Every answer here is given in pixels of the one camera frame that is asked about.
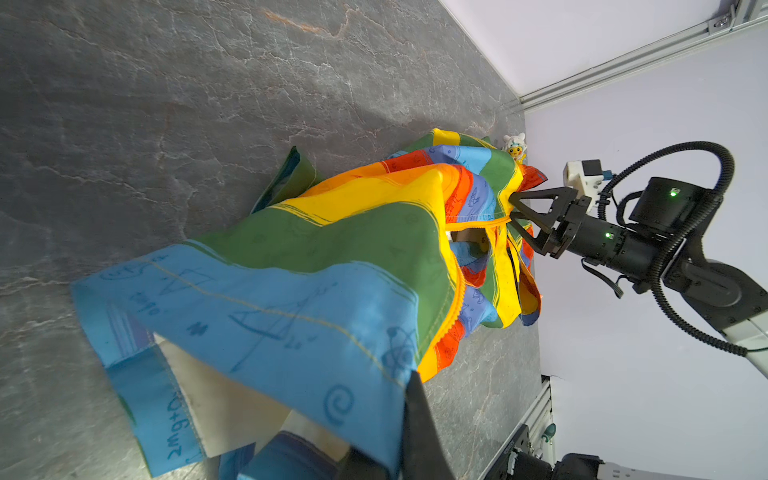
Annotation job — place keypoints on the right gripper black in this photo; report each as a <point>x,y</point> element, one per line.
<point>556,212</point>

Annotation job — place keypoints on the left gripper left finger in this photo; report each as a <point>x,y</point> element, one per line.
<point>358,466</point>

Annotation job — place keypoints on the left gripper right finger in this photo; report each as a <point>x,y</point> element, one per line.
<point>422,455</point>

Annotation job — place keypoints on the rainbow striped jacket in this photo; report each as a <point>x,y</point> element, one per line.
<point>281,343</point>

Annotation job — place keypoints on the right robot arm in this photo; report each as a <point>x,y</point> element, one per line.
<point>655,243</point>

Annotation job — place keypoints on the small yellow white toy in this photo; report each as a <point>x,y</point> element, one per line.
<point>516,147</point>

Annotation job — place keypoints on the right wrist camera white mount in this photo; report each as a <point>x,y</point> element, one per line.
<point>587,177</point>

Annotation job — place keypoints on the green handled screwdriver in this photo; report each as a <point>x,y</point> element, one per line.
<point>549,433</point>

